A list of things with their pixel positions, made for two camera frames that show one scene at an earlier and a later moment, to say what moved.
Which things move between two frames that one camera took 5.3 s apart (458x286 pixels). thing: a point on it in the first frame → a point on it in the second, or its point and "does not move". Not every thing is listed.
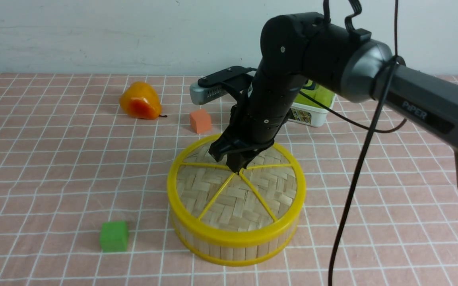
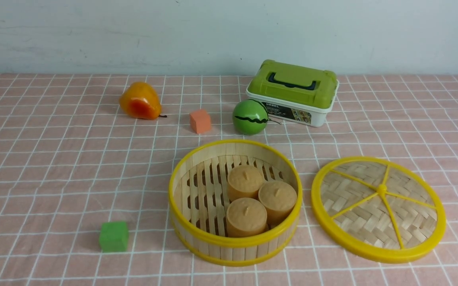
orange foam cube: x=200 y=121 does not move
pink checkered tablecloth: x=71 y=175 does not move
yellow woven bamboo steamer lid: x=211 y=204 → x=378 y=209
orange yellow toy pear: x=140 y=100 does not move
